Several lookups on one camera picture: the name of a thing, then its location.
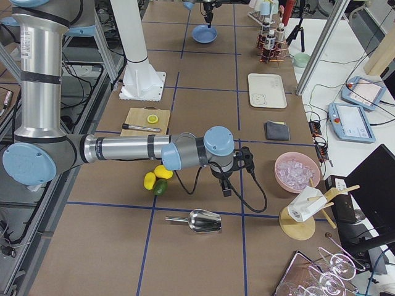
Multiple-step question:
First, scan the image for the grey cloth with yellow sponge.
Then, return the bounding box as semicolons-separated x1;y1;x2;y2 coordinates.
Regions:
264;121;290;141

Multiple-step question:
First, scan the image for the bamboo cutting board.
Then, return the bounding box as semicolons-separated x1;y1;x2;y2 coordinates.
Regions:
120;107;171;136

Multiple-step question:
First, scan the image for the steel cylinder black cap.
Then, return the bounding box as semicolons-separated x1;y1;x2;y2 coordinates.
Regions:
122;123;161;133

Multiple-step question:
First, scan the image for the teach pendant far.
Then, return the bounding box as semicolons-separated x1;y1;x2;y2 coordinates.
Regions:
341;76;387;111

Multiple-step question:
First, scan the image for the bottle white cap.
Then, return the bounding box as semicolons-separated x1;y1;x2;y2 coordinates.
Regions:
260;17;270;49
265;30;275;51
275;23;285;43

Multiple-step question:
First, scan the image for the wooden cup stand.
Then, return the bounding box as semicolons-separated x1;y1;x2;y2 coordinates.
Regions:
279;185;360;241

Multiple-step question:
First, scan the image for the green bowl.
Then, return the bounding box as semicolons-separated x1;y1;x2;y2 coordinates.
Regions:
293;52;310;68

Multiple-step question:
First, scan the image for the black cable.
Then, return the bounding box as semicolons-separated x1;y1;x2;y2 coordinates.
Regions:
174;149;268;213

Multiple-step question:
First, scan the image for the wine glass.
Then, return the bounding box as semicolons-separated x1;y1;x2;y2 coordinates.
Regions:
317;247;366;281

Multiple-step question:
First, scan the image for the bottle white cap lower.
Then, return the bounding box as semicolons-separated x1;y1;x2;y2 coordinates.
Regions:
265;30;275;51

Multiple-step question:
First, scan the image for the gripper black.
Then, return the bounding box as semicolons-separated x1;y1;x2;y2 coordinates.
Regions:
209;162;235;197
202;0;215;28

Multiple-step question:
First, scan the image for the aluminium frame post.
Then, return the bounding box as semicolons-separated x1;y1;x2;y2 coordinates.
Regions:
296;0;350;96

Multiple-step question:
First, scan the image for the black tripod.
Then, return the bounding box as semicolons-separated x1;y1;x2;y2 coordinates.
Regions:
286;0;306;52

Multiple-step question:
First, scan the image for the bottle white cap right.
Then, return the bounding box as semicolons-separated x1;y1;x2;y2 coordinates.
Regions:
275;23;285;43

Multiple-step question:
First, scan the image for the copper wire bottle rack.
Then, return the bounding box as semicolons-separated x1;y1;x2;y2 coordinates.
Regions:
257;30;291;64

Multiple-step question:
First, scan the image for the white wire cup basket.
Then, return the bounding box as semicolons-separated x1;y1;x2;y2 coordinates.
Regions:
247;0;280;25

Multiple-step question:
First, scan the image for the lemon half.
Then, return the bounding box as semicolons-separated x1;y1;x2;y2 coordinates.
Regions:
146;114;159;124

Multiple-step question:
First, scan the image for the white paper carton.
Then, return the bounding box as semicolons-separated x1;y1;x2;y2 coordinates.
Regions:
287;186;327;222

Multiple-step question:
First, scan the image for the bottle white cap left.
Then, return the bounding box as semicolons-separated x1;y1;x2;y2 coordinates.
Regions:
260;17;270;49

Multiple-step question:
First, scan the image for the teach pendant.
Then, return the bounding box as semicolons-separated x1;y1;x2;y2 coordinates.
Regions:
341;76;387;111
328;103;376;143

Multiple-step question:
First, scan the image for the yellow lemon upper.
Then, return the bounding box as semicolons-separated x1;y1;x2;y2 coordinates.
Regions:
143;172;157;191

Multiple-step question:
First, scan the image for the steel ice scoop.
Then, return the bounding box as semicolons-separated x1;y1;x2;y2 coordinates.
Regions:
165;209;222;234

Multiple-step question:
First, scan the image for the green avocado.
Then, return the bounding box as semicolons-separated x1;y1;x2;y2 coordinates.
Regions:
153;179;168;196

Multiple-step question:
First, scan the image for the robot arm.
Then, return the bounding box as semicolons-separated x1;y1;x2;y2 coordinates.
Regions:
2;1;235;195

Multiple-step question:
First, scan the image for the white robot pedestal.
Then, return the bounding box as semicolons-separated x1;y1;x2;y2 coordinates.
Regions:
110;0;166;102

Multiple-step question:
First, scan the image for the pink bowl of ice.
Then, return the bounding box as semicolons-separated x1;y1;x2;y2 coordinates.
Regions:
274;152;321;193

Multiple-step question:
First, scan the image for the yellow lemon round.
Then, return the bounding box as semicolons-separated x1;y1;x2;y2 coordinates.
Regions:
154;165;173;179

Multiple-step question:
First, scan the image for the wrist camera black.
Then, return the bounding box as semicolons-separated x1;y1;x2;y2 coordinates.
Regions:
232;146;255;174

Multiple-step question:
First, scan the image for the blue plate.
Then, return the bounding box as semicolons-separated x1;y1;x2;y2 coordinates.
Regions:
192;25;218;44

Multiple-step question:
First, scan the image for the teach pendant near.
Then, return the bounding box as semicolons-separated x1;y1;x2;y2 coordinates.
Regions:
328;103;376;143

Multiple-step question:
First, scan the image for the cream bear tray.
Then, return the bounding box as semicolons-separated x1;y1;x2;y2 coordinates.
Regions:
247;73;287;109

